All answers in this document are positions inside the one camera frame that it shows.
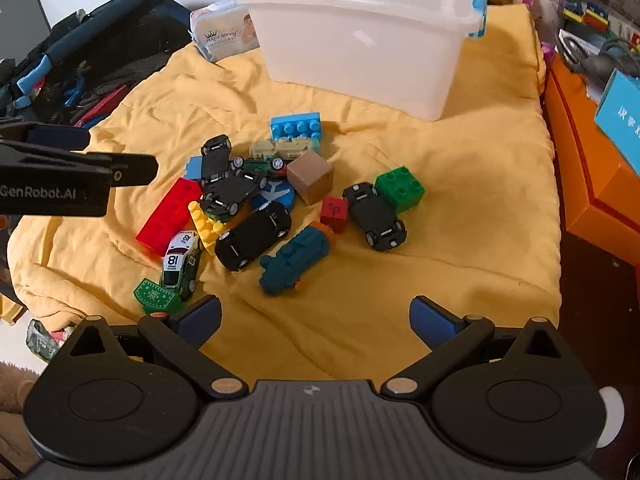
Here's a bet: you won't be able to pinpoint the light blue carton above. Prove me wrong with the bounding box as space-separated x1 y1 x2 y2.
594 70 640 176

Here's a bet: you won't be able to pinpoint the brown cube block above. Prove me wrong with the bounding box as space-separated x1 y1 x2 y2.
286 151 334 205

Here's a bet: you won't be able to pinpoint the green square building brick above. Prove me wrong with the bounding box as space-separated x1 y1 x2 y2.
374 166 425 214

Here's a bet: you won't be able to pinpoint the red long building brick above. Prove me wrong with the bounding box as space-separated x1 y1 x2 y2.
136 178 202 257

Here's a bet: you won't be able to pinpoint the green red toy car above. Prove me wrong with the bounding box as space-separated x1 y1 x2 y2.
243 157 286 180

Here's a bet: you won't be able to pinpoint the white plastic storage bin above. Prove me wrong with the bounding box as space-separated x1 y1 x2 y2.
235 0 487 122

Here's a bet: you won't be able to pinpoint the black toy car upside down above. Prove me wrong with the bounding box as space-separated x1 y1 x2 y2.
200 170 267 222

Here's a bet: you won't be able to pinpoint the blue scissors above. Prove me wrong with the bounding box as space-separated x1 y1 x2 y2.
62 70 86 110

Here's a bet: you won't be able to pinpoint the yellow building brick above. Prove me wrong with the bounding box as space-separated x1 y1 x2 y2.
188 200 228 255

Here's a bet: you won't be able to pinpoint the green decorated arch block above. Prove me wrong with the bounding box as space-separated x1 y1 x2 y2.
134 278 183 315

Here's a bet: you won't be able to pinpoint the black toy car right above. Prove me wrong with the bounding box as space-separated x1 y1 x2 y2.
342 182 407 252

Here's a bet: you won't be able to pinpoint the large blue building brick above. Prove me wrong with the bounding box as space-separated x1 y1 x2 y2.
269 112 323 152

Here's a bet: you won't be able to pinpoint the blue airplane disc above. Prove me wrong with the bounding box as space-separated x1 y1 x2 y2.
250 180 296 211

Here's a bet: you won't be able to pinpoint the baby wipes pack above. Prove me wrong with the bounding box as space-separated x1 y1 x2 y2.
190 0 259 63

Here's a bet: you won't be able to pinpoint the red cube block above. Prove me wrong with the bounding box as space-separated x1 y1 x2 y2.
320 197 349 234

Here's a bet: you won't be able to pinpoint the teal toy figure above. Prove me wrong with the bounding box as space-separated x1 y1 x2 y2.
259 221 333 295

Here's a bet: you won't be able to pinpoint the orange box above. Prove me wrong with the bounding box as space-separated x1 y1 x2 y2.
544 54 639 266

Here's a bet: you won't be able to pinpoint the long black toy car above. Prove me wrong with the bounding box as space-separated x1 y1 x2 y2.
214 202 292 272

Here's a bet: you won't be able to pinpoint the small blue building brick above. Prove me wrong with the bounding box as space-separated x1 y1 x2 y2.
183 156 202 181

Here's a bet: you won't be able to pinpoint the dark blue bag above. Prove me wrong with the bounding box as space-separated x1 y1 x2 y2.
1 0 191 126

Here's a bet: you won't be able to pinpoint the tan toy train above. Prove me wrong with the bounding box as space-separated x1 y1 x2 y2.
250 138 319 160

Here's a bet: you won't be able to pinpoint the white number 18 toy car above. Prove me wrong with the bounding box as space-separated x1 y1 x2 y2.
160 230 202 302

